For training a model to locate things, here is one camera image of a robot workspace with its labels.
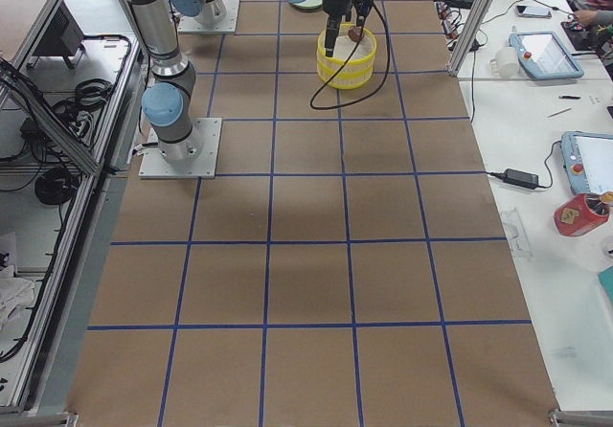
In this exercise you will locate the brown steamed bun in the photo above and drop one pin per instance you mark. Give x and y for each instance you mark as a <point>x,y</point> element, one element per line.
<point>355,34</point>

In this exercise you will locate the yellow steamer layer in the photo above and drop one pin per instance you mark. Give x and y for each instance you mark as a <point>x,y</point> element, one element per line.
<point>345,49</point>
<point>352,76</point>

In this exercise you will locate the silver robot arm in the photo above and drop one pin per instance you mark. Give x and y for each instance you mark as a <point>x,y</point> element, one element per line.
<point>166,103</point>

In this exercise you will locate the light green plate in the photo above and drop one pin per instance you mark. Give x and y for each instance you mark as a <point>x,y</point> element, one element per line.
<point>308,5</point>

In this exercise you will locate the white tape roll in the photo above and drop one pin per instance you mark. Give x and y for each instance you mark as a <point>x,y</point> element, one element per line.
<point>505,63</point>

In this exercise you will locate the smartphone on table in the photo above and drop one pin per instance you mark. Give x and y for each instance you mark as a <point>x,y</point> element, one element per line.
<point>527,11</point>

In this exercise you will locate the far blue teach pendant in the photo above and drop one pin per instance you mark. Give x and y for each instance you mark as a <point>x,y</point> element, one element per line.
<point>543,56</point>

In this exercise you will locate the blue teach pendant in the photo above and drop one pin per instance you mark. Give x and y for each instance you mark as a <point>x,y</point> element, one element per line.
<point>543,56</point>
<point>587,159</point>

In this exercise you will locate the small black power brick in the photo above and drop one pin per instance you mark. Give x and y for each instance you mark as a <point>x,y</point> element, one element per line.
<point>521,179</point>

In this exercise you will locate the near blue teach pendant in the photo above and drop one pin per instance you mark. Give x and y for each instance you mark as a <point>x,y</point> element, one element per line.
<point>587,159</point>

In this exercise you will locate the red round tin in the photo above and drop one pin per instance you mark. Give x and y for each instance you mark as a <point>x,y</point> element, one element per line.
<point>583,213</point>

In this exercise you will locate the white crumpled cloth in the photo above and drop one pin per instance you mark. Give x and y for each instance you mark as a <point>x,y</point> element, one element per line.
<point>16,294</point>

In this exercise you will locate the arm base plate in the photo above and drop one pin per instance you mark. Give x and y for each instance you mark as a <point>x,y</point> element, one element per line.
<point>216,17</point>
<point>194,157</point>

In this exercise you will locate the aluminium frame post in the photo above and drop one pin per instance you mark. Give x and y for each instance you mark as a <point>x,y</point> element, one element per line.
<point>467,36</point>

